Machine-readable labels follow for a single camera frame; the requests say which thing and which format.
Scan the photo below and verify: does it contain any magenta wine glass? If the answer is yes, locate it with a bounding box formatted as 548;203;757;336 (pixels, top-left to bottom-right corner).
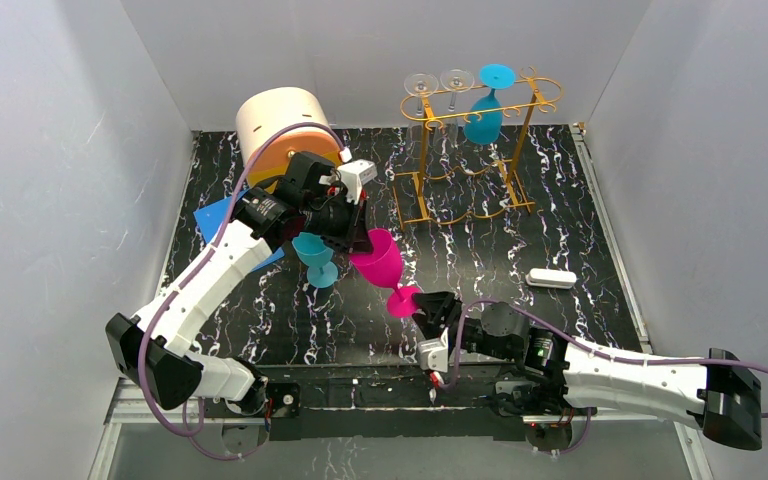
349;228;421;318

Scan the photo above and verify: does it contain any light blue wine glass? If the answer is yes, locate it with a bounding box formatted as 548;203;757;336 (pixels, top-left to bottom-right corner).
291;232;338;289

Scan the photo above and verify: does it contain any white cylindrical drawer box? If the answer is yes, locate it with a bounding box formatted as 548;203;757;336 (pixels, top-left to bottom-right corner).
235;87;342;186

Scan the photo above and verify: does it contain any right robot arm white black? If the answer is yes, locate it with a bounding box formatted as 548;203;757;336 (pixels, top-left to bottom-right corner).
411;292;762;451

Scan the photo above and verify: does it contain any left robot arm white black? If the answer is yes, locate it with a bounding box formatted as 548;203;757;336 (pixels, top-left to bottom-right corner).
105;152;377;410

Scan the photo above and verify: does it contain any clear wine glass right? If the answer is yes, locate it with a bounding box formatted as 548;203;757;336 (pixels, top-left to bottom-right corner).
440;69;475;150

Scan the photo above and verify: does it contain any clear wine glass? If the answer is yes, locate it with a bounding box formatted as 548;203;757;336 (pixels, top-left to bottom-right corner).
404;72;438;147
440;69;475;150

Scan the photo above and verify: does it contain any clear wine glass left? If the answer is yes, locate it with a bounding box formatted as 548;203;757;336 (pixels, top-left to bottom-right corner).
404;72;438;147

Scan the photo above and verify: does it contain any teal wine glass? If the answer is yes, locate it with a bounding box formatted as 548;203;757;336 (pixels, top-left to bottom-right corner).
463;64;516;145

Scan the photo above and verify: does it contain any white oblong case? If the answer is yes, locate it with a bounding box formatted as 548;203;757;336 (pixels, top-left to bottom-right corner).
526;268;578;290

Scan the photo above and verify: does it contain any blue flat sheet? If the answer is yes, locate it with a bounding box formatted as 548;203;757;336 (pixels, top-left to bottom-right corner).
193;190;287;273

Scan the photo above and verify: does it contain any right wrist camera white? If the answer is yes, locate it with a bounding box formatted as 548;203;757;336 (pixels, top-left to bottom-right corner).
417;331;450;385

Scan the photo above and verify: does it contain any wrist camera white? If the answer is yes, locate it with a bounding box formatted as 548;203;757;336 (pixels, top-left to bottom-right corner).
417;331;450;385
337;159;378;204

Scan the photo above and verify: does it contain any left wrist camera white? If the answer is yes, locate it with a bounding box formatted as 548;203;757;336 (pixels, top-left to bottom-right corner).
337;159;378;204

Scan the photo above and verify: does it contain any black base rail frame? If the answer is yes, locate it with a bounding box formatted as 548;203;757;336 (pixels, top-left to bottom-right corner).
204;362;594;452

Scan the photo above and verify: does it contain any gold wire glass rack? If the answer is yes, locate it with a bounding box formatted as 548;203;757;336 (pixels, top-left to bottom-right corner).
392;66;564;228

